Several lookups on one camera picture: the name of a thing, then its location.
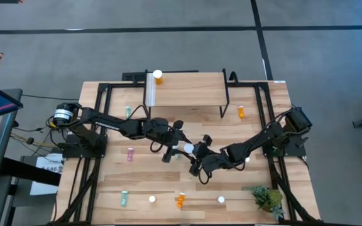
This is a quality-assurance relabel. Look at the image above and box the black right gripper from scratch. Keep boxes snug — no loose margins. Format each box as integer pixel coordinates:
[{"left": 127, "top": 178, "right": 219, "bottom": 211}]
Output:
[{"left": 187, "top": 134, "right": 224, "bottom": 177}]

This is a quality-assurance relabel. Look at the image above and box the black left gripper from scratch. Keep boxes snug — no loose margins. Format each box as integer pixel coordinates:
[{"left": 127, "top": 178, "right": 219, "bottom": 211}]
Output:
[{"left": 160, "top": 120, "right": 191, "bottom": 163}]

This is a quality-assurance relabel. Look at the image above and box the long orange medicine bottle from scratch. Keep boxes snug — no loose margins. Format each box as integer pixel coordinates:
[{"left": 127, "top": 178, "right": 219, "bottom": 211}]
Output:
[{"left": 176, "top": 191, "right": 187, "bottom": 210}]

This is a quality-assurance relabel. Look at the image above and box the wooden shelf with black legs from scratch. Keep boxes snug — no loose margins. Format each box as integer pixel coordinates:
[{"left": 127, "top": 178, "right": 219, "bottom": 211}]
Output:
[{"left": 142, "top": 68, "right": 231, "bottom": 120}]

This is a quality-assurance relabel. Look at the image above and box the black power strip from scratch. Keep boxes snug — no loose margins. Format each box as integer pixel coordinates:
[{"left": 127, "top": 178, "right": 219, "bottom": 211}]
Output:
[{"left": 121, "top": 71, "right": 146, "bottom": 82}]

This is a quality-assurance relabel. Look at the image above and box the green artificial succulent plant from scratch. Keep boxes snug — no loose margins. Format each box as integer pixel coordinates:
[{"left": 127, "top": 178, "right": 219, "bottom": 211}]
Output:
[{"left": 242, "top": 185, "right": 285, "bottom": 220}]

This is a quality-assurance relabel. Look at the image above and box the white paper sheet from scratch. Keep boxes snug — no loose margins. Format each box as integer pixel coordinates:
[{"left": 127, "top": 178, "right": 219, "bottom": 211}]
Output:
[{"left": 29, "top": 153, "right": 65, "bottom": 196}]

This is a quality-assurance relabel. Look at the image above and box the black stand beam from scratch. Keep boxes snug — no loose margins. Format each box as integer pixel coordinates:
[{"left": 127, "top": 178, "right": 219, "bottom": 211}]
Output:
[{"left": 0, "top": 156, "right": 62, "bottom": 186}]

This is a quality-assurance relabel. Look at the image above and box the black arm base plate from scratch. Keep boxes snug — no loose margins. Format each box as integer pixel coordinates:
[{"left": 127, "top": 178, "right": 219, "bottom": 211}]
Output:
[
  {"left": 57, "top": 133, "right": 108, "bottom": 159},
  {"left": 261, "top": 131, "right": 307, "bottom": 158}
]

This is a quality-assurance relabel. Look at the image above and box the thin black floor cable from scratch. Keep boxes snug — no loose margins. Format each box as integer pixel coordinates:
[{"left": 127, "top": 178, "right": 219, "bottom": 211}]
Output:
[{"left": 21, "top": 93, "right": 80, "bottom": 102}]

